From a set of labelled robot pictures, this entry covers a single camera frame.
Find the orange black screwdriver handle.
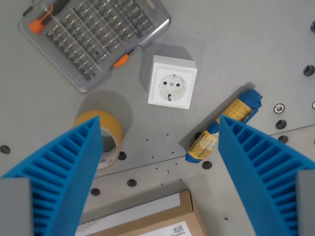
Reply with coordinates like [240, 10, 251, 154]
[28, 0, 71, 35]

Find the brown cardboard box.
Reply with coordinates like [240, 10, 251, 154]
[76, 189, 209, 236]

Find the yellow adhesive tape roll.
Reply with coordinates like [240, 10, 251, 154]
[72, 110, 123, 172]

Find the white wall socket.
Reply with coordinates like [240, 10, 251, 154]
[147, 54, 198, 110]

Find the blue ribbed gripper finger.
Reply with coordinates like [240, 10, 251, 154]
[218, 114, 315, 236]
[0, 115, 103, 236]

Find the yellow tube with blue tape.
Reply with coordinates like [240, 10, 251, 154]
[184, 89, 263, 165]

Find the transparent screwdriver bit case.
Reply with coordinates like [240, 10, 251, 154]
[17, 0, 172, 94]

